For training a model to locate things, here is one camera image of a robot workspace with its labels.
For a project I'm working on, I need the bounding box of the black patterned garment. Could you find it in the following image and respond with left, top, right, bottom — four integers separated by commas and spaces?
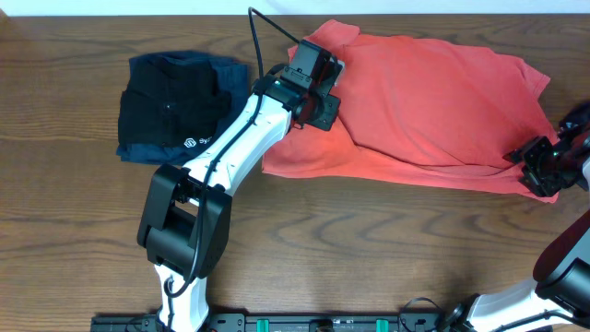
559, 101, 589, 136

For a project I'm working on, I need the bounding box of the red t-shirt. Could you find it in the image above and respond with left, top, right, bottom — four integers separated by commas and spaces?
263, 20, 557, 196

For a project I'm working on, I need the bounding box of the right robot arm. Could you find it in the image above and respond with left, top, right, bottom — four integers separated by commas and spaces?
436, 129, 589, 331

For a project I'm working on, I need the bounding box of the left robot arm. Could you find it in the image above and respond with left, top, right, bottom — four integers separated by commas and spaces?
136, 40, 345, 331

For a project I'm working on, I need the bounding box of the navy blue folded garment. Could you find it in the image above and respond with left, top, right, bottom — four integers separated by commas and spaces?
116, 51, 249, 165

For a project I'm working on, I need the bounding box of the black folded polo shirt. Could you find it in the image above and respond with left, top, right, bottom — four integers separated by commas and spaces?
118, 56, 231, 148

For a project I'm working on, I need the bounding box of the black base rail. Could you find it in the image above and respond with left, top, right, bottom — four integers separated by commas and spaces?
89, 311, 554, 332

